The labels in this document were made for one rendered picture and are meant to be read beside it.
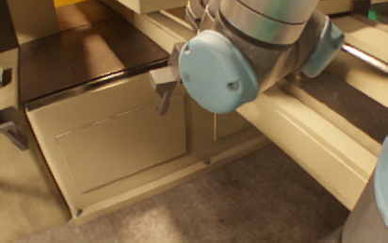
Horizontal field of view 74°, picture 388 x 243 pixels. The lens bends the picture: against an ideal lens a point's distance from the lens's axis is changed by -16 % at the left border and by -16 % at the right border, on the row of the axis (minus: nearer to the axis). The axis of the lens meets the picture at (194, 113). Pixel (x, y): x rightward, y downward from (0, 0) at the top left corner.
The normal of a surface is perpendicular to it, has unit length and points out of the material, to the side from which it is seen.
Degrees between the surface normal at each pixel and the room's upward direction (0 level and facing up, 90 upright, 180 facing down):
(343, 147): 0
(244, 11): 92
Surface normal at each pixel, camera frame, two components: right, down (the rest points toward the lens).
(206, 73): -0.70, 0.44
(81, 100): 0.50, 0.50
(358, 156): -0.03, -0.80
